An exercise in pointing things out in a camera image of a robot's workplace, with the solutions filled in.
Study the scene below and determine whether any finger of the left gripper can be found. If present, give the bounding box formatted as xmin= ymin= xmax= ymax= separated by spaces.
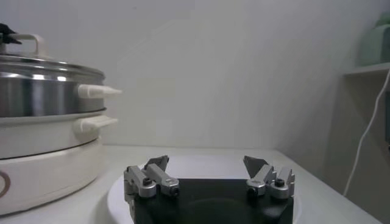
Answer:
xmin=0 ymin=23 xmax=23 ymax=46

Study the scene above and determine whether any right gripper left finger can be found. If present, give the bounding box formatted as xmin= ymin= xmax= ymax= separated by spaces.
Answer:
xmin=123 ymin=154 xmax=180 ymax=198

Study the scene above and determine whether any white power cable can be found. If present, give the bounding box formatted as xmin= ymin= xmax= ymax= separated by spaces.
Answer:
xmin=342 ymin=68 xmax=390 ymax=197

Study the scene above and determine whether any white electric cooking pot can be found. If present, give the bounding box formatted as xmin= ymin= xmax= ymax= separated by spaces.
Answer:
xmin=0 ymin=111 xmax=119 ymax=215

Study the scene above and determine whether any pale green appliance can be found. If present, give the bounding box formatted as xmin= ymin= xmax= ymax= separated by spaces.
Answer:
xmin=358 ymin=12 xmax=390 ymax=66

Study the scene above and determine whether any white side table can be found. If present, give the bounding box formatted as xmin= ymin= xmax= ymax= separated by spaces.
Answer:
xmin=342 ymin=62 xmax=390 ymax=77

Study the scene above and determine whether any stainless steel steamer basket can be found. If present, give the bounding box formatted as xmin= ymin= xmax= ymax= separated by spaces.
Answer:
xmin=0 ymin=57 xmax=122 ymax=118

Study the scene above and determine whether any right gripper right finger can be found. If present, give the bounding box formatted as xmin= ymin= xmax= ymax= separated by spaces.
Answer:
xmin=243 ymin=155 xmax=296 ymax=200

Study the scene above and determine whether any round glass pot lid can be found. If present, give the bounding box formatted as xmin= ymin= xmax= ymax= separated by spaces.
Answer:
xmin=0 ymin=33 xmax=106 ymax=82

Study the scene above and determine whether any large white round plate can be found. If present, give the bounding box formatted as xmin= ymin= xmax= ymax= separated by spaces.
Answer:
xmin=107 ymin=153 xmax=302 ymax=224

